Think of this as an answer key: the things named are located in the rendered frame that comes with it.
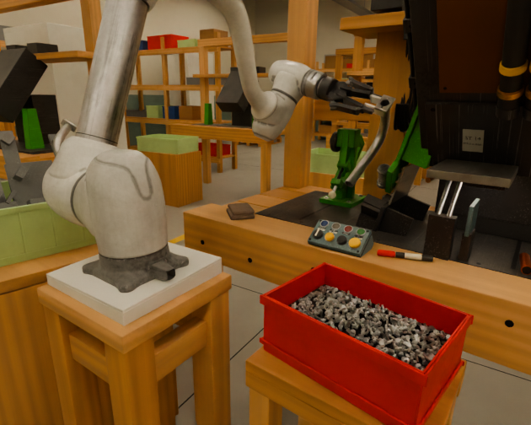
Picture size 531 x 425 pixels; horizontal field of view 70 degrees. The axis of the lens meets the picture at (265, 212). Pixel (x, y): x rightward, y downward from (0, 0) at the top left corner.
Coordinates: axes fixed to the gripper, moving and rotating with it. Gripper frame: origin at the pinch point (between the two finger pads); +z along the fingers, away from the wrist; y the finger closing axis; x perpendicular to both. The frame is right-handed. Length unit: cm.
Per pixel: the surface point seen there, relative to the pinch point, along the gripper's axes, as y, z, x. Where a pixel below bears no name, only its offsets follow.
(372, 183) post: -5.3, -0.2, 39.3
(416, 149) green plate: -12.4, 18.6, -3.9
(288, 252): -54, 3, 2
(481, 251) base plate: -26, 44, 9
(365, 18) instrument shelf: 25.3, -18.8, -7.1
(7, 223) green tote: -94, -65, -21
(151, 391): -98, 3, -17
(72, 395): -114, -17, -10
